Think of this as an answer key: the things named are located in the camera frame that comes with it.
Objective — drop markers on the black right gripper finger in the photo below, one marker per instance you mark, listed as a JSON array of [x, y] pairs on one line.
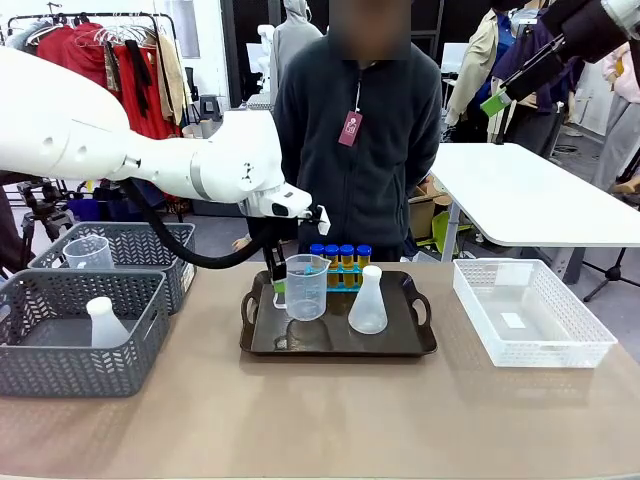
[[532, 60], [535, 75]]

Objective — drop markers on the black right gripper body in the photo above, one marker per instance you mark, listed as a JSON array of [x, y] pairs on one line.
[[585, 30]]

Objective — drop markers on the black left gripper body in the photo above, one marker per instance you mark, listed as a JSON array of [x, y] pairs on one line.
[[272, 230]]

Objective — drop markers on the clear plastic measuring beaker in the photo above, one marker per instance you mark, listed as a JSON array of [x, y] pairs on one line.
[[306, 295], [90, 252]]

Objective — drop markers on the translucent plastic conical flask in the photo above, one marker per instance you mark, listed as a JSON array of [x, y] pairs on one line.
[[368, 310], [107, 327]]

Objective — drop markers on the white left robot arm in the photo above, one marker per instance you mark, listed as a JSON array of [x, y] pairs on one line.
[[150, 155]]

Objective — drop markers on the mannequin in purple jacket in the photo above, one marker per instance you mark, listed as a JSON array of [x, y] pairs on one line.
[[550, 95]]

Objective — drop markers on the mannequin in beige coat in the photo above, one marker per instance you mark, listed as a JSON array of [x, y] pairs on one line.
[[475, 75]]

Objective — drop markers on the blue test tube rack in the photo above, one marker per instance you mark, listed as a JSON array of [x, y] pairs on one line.
[[345, 286]]

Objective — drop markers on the mannequin in pink top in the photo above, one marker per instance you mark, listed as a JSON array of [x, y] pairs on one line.
[[622, 115]]

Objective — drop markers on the white table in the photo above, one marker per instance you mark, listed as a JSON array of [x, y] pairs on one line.
[[525, 190]]

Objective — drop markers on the person in dark fleece jacket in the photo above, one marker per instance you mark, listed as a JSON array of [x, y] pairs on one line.
[[370, 165]]

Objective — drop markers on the grey plastic basket with label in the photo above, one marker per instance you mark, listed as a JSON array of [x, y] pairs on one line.
[[150, 240]]

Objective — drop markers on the maroon hanging tag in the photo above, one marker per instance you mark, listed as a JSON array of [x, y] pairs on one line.
[[350, 129]]

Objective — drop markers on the dark brown plastic tray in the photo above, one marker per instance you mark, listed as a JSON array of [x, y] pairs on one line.
[[400, 330]]

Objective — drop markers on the grey plastic stool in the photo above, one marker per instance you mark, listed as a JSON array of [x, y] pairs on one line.
[[209, 106]]

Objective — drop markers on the cardboard box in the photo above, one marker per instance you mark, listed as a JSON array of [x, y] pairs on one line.
[[422, 210]]

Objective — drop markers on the green plastic object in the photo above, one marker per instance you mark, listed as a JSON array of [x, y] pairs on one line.
[[442, 230]]

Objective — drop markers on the red hanging dress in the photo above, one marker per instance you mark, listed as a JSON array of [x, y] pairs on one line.
[[145, 110]]

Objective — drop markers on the beige hanging garment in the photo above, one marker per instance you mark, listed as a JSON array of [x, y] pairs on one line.
[[172, 70]]

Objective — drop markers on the mannequin in grey hoodie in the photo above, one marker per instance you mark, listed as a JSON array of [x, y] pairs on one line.
[[295, 40]]

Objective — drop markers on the black hanging scarf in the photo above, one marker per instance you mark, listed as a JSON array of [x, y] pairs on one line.
[[140, 75]]

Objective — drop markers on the black stand tripod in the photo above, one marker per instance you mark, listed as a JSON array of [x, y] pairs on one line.
[[612, 275]]

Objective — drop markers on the large grey plastic basket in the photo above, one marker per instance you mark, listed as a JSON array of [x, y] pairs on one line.
[[75, 370]]

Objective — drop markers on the white paper label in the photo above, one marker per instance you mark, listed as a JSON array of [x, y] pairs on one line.
[[513, 320]]

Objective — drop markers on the black clothes rack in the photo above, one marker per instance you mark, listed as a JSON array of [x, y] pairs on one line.
[[150, 16]]

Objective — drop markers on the red hanging jacket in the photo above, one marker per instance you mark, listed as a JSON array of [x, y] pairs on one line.
[[75, 50]]

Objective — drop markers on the white plastic basket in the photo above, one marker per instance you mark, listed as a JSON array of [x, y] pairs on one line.
[[545, 345]]

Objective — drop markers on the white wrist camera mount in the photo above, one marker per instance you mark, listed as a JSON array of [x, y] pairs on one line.
[[320, 220]]

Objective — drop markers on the black camera tripod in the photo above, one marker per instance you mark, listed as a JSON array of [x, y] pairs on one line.
[[40, 210]]

